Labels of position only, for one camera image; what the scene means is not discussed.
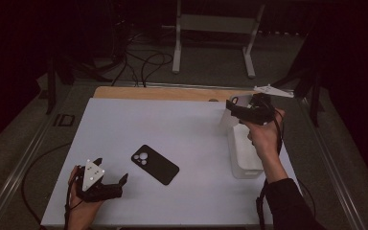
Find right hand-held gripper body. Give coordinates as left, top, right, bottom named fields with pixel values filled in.
left=243, top=84, right=295, bottom=127

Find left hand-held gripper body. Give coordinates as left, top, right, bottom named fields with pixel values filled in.
left=75, top=158, right=124, bottom=203

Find black phone case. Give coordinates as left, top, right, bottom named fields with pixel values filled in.
left=130, top=144, right=180, bottom=186

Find white plastic tray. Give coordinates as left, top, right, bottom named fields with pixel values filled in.
left=220, top=107, right=266, bottom=180

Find person's left hand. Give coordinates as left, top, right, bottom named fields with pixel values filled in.
left=67, top=165, right=104, bottom=230

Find person's right hand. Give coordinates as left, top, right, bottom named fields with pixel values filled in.
left=242, top=108, right=286, bottom=164

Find black tripod stand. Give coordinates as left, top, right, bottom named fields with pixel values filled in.
left=46, top=54, right=113, bottom=115
left=267, top=63, right=325, bottom=128

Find wooden table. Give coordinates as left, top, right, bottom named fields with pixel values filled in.
left=93, top=85, right=263, bottom=104

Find white metal stand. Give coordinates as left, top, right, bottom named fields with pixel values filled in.
left=172, top=0, right=266, bottom=80

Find left hand-held gripper cable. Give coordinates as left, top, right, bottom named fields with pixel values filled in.
left=21, top=142, right=78, bottom=230

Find hand-held gripper cable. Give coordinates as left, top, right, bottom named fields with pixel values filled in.
left=21, top=142, right=78, bottom=230
left=256, top=109, right=316, bottom=230

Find black rectangular floor frame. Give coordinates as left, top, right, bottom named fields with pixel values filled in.
left=53, top=114, right=76, bottom=127

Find right hand-held gripper cable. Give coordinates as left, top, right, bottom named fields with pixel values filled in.
left=256, top=109, right=316, bottom=230

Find black floor cables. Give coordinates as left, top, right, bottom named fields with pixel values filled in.
left=111, top=32, right=174, bottom=88

